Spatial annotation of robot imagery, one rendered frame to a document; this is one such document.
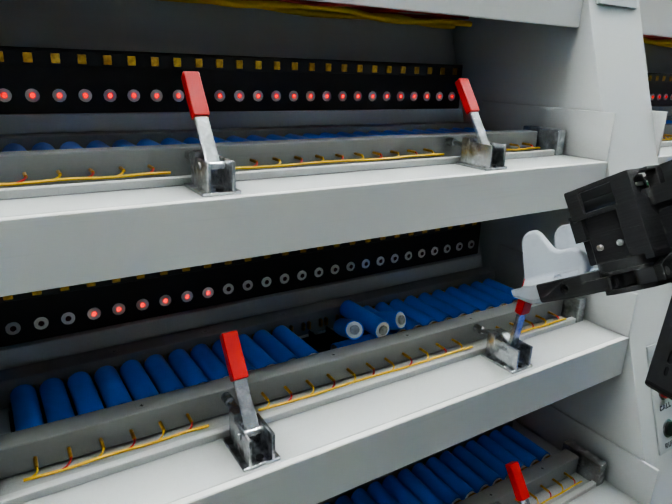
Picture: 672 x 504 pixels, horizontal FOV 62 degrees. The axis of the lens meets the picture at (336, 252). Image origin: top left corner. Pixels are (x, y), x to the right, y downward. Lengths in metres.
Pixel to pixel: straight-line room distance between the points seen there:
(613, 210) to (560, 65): 0.30
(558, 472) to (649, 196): 0.38
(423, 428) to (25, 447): 0.29
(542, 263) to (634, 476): 0.32
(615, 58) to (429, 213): 0.31
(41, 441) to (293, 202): 0.23
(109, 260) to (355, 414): 0.23
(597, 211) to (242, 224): 0.25
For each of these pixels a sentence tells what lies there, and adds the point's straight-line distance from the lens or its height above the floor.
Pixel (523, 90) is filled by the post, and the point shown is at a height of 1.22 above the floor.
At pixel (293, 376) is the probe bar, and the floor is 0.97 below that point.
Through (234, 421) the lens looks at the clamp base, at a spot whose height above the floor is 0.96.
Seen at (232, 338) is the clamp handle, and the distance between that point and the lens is 0.42.
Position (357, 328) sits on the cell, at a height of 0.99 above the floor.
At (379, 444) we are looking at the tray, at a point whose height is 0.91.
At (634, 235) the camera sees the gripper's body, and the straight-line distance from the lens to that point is 0.43.
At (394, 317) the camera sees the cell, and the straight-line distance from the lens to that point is 0.55.
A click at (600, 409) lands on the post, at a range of 0.73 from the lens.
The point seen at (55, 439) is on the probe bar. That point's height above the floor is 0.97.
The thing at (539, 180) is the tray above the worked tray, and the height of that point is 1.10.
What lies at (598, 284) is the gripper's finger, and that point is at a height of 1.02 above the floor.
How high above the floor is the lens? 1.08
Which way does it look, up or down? 2 degrees down
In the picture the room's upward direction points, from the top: 8 degrees counter-clockwise
